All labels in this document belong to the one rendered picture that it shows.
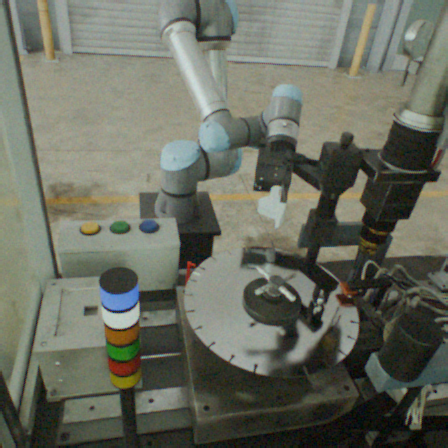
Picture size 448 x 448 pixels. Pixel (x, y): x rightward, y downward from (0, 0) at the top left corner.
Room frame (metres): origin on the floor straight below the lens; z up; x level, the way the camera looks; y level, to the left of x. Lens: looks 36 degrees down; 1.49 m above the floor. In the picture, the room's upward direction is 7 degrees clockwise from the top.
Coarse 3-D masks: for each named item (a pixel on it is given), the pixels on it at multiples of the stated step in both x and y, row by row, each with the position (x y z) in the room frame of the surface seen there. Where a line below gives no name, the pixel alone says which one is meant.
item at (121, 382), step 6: (138, 372) 0.33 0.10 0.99; (114, 378) 0.32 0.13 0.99; (120, 378) 0.32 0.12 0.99; (126, 378) 0.32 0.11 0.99; (132, 378) 0.32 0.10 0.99; (138, 378) 0.33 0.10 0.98; (114, 384) 0.32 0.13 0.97; (120, 384) 0.32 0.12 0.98; (126, 384) 0.32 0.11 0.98; (132, 384) 0.32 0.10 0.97
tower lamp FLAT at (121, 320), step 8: (136, 304) 0.33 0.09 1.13; (104, 312) 0.32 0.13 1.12; (112, 312) 0.32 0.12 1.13; (120, 312) 0.32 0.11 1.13; (128, 312) 0.32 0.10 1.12; (136, 312) 0.33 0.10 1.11; (104, 320) 0.32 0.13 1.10; (112, 320) 0.32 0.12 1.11; (120, 320) 0.32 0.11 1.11; (128, 320) 0.32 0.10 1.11; (136, 320) 0.33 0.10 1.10; (112, 328) 0.32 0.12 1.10; (120, 328) 0.32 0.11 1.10
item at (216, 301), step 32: (224, 256) 0.66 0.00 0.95; (256, 256) 0.67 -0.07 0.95; (288, 256) 0.69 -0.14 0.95; (192, 288) 0.55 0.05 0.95; (224, 288) 0.56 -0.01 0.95; (192, 320) 0.47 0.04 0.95; (224, 320) 0.48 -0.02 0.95; (256, 320) 0.49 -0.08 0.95; (320, 320) 0.51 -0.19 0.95; (352, 320) 0.52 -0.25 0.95; (224, 352) 0.42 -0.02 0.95; (256, 352) 0.42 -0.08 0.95; (288, 352) 0.43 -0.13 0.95; (320, 352) 0.44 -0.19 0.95
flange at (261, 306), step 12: (252, 288) 0.56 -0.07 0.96; (288, 288) 0.58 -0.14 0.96; (252, 300) 0.53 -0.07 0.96; (264, 300) 0.53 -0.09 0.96; (276, 300) 0.53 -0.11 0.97; (288, 300) 0.54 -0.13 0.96; (300, 300) 0.55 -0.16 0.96; (252, 312) 0.51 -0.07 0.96; (264, 312) 0.51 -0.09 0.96; (276, 312) 0.51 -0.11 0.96; (288, 312) 0.51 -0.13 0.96
